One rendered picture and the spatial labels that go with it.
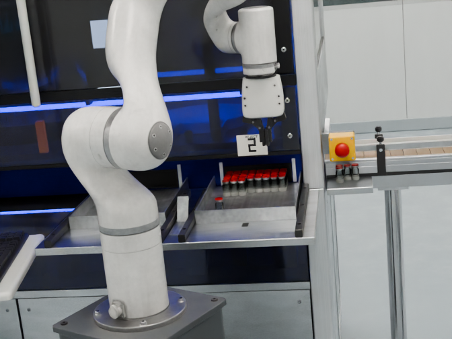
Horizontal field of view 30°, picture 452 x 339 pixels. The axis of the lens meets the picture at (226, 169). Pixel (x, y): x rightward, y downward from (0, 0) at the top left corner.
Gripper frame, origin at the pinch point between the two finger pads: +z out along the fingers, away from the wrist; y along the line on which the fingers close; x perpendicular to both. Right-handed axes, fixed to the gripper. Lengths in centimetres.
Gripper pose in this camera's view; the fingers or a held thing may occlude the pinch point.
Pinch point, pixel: (266, 136)
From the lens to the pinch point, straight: 207.9
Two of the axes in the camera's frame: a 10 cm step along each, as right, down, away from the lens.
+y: -9.9, 0.5, 1.5
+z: 0.9, 9.6, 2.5
